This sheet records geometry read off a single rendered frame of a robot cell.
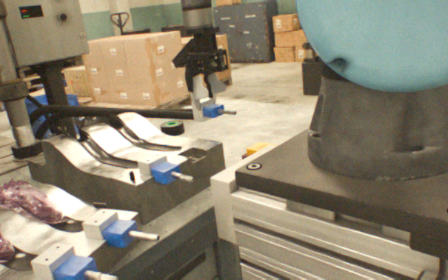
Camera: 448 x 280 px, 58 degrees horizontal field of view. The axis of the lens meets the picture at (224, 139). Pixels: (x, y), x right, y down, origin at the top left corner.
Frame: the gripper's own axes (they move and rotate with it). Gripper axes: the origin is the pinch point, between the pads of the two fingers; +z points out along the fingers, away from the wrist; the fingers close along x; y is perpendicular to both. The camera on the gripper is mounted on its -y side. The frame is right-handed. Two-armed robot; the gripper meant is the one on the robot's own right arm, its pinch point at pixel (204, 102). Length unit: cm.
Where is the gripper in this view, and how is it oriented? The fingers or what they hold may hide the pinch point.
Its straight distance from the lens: 111.8
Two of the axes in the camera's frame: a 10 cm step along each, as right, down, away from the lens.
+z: 1.2, 9.4, 3.2
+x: 6.4, -3.2, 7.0
